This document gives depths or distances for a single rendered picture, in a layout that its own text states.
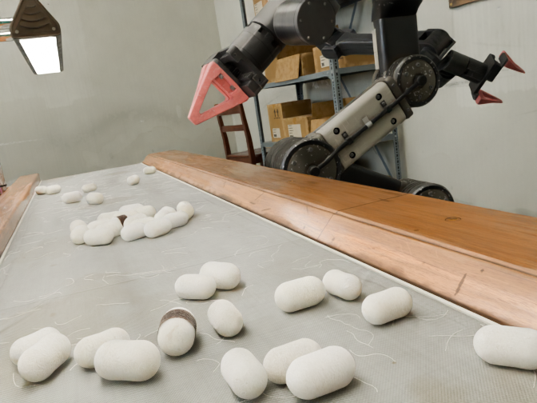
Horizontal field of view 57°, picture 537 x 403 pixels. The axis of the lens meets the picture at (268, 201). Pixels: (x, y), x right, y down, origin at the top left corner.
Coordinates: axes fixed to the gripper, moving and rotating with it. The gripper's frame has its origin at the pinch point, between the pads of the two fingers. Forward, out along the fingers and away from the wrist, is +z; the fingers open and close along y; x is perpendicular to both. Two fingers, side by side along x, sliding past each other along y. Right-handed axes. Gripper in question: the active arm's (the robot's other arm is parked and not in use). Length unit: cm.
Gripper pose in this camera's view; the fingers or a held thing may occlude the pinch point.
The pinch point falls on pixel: (196, 117)
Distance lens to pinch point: 68.1
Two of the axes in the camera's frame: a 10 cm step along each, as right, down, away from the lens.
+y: 3.7, 1.4, -9.2
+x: 6.9, 6.3, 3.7
